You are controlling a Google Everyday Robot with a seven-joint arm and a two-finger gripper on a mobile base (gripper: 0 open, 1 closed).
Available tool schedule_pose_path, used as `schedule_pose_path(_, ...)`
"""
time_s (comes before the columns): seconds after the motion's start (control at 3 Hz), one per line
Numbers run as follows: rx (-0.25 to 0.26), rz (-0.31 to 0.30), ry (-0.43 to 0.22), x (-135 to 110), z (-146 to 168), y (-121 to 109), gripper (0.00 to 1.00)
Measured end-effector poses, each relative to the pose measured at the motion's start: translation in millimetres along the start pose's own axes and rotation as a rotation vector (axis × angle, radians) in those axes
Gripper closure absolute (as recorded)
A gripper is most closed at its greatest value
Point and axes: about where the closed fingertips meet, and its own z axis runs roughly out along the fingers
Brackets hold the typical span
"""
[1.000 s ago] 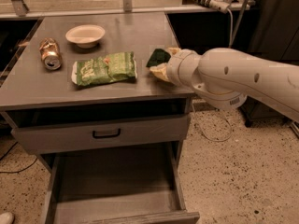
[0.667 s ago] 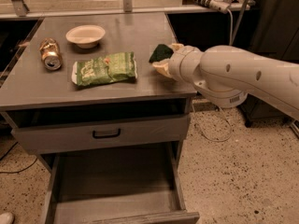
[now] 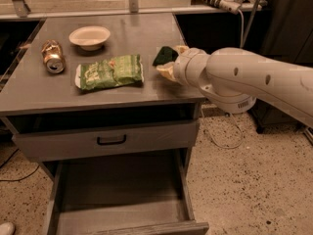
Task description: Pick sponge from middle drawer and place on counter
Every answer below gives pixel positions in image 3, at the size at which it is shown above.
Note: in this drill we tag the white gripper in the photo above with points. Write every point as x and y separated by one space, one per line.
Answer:
183 67

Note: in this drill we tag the green and yellow sponge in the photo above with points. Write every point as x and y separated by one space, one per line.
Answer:
165 55

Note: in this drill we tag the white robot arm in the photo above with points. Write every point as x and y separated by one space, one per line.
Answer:
233 79

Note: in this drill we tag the grey wooden drawer cabinet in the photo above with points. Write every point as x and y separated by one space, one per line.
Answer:
35 100

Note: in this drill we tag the open grey middle drawer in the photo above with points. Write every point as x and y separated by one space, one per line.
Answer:
132 194

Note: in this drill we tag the closed grey top drawer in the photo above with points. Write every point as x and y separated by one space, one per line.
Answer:
82 143

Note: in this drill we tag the green chip bag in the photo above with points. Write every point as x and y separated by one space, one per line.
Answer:
106 74

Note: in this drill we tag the white paper bowl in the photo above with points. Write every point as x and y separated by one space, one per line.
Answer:
90 38

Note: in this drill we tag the dark cabinet on right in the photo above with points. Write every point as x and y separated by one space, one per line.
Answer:
287 33

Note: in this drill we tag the crushed gold soda can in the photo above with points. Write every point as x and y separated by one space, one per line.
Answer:
53 57

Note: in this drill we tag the white shoe tip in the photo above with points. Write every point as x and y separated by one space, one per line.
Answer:
7 228

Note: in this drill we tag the black drawer handle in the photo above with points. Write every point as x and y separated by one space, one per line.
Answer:
107 141

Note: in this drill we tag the metal rail shelf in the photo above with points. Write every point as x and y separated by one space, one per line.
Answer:
98 0

